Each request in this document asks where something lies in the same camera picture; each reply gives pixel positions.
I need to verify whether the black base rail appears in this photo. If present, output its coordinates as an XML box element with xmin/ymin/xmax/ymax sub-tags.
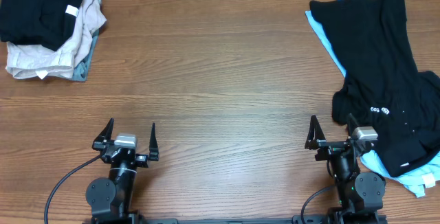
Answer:
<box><xmin>83</xmin><ymin>214</ymin><xmax>388</xmax><ymax>224</ymax></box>

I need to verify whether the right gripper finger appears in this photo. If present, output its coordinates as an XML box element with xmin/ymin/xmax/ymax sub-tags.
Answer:
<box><xmin>346</xmin><ymin>113</ymin><xmax>359</xmax><ymax>137</ymax></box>
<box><xmin>305</xmin><ymin>115</ymin><xmax>326</xmax><ymax>148</ymax></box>

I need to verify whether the folded grey garment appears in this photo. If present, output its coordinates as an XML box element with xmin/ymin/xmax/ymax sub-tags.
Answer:
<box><xmin>71</xmin><ymin>30</ymin><xmax>99</xmax><ymax>82</ymax></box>

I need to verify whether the black polo shirt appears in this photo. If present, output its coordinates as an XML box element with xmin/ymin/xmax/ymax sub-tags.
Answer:
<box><xmin>309</xmin><ymin>0</ymin><xmax>440</xmax><ymax>178</ymax></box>

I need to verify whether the light blue t-shirt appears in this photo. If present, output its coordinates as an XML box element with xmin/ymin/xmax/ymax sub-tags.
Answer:
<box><xmin>305</xmin><ymin>0</ymin><xmax>440</xmax><ymax>199</ymax></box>

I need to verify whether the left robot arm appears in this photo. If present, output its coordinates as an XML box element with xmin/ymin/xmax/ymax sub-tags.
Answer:
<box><xmin>85</xmin><ymin>118</ymin><xmax>160</xmax><ymax>223</ymax></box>

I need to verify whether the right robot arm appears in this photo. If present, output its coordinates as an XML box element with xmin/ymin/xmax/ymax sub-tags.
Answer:
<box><xmin>300</xmin><ymin>114</ymin><xmax>387</xmax><ymax>224</ymax></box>

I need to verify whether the folded beige garment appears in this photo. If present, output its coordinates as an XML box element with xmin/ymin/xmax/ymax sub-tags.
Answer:
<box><xmin>5</xmin><ymin>0</ymin><xmax>107</xmax><ymax>80</ymax></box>

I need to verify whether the folded black garment on pile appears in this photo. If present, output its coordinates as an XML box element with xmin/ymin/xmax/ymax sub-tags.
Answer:
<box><xmin>1</xmin><ymin>0</ymin><xmax>83</xmax><ymax>51</ymax></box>

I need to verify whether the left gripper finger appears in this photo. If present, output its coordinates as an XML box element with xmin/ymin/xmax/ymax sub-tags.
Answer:
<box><xmin>149</xmin><ymin>123</ymin><xmax>159</xmax><ymax>155</ymax></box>
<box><xmin>94</xmin><ymin>118</ymin><xmax>114</xmax><ymax>142</ymax></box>

